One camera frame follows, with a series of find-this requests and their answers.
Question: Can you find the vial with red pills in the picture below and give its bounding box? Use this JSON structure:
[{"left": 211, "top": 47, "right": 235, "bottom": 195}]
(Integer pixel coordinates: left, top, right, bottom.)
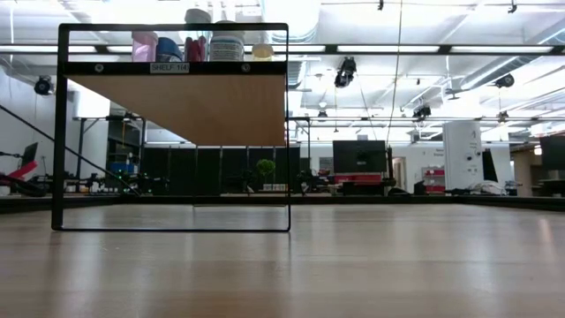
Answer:
[{"left": 184, "top": 8, "right": 213, "bottom": 64}]

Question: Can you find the black desk monitor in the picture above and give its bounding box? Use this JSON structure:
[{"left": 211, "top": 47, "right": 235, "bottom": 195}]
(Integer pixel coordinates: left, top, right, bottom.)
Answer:
[{"left": 539, "top": 134, "right": 565, "bottom": 172}]

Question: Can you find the black partition wall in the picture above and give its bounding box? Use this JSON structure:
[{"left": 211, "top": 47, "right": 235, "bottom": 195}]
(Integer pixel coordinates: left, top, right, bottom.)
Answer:
[{"left": 140, "top": 145, "right": 302, "bottom": 196}]

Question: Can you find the wooden shelf with black frame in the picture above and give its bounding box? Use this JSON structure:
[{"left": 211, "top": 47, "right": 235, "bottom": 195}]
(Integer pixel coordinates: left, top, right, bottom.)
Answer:
[{"left": 50, "top": 22, "right": 292, "bottom": 233}]

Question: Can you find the shelf with red bins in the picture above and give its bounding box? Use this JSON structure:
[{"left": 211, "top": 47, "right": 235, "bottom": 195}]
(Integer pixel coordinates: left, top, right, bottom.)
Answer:
[{"left": 421, "top": 166, "right": 446, "bottom": 195}]

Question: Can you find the white supplement bottle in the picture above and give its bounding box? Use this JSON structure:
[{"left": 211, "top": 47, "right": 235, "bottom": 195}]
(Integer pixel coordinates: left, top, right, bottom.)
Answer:
[{"left": 208, "top": 19, "right": 246, "bottom": 63}]

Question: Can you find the red and black chair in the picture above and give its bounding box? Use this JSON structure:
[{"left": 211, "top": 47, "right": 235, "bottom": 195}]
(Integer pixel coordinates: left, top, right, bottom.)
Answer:
[{"left": 0, "top": 141, "right": 48, "bottom": 199}]

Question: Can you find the blue-capped white bottle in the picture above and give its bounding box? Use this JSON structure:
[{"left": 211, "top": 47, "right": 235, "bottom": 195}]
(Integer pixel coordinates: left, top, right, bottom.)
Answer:
[{"left": 154, "top": 36, "right": 184, "bottom": 64}]

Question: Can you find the small green topiary plant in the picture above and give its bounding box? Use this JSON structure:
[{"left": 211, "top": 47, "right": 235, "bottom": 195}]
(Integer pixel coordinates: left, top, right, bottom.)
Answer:
[{"left": 255, "top": 158, "right": 277, "bottom": 192}]

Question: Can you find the white pillar with signs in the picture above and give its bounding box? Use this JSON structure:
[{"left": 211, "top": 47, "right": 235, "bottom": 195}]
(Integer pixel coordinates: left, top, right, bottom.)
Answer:
[{"left": 442, "top": 119, "right": 483, "bottom": 192}]

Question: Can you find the red low cabinet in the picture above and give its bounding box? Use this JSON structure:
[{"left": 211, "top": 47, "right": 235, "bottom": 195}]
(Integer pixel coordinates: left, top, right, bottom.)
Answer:
[{"left": 334, "top": 173, "right": 384, "bottom": 186}]

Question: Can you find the yellow-green pill vial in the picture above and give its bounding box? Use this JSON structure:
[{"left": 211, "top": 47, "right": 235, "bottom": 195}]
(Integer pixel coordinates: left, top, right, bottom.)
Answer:
[{"left": 251, "top": 42, "right": 275, "bottom": 63}]

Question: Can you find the slanted black monitor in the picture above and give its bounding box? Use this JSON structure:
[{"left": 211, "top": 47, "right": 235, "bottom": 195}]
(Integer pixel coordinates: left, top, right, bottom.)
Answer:
[{"left": 481, "top": 148, "right": 500, "bottom": 183}]

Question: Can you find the pink translucent pill vial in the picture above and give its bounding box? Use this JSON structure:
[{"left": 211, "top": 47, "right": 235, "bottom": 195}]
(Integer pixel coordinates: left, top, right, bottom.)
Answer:
[{"left": 131, "top": 30, "right": 159, "bottom": 64}]

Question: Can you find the black ceiling-mounted camera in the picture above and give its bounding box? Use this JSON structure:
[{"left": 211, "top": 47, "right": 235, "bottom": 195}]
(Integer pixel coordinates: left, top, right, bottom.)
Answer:
[
  {"left": 333, "top": 56, "right": 358, "bottom": 89},
  {"left": 411, "top": 103, "right": 433, "bottom": 121},
  {"left": 33, "top": 74, "right": 55, "bottom": 97},
  {"left": 493, "top": 72, "right": 516, "bottom": 89}
]

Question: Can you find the long ceiling light strip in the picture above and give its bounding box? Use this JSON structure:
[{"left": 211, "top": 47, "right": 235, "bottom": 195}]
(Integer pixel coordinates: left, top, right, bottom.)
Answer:
[{"left": 0, "top": 42, "right": 565, "bottom": 57}]

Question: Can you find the large black monitor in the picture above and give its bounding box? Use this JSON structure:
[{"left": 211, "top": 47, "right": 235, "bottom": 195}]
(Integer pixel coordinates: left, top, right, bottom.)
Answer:
[{"left": 332, "top": 140, "right": 388, "bottom": 174}]

